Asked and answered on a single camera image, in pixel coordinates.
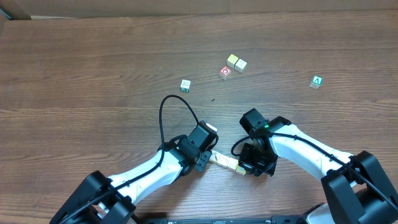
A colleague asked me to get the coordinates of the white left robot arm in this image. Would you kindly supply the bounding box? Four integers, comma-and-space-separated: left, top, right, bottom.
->
51, 121, 218, 223

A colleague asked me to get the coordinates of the yellow-topped wooden block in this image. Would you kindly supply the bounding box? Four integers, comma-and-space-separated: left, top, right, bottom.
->
226, 54, 239, 68

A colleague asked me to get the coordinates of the yellow-sided wooden block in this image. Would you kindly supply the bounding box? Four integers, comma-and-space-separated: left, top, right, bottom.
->
234, 58, 247, 73

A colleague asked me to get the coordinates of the yellow wooden block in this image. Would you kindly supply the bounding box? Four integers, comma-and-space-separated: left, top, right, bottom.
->
226, 158, 239, 172

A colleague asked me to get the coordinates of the green-sided wooden block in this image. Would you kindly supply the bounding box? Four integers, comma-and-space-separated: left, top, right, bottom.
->
180, 80, 191, 93

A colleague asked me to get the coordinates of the red-topped wooden block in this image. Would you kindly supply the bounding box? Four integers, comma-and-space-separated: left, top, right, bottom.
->
220, 66, 231, 80

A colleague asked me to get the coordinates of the red W wooden block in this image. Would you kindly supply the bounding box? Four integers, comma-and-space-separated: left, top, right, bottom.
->
217, 154, 229, 167

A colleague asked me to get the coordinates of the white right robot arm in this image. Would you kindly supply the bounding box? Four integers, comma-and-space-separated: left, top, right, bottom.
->
237, 108, 397, 223

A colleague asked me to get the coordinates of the green A wooden block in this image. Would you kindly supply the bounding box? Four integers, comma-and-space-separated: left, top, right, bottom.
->
309, 75, 323, 89

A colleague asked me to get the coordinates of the plain wooden block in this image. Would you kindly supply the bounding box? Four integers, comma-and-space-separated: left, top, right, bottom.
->
235, 166, 246, 175

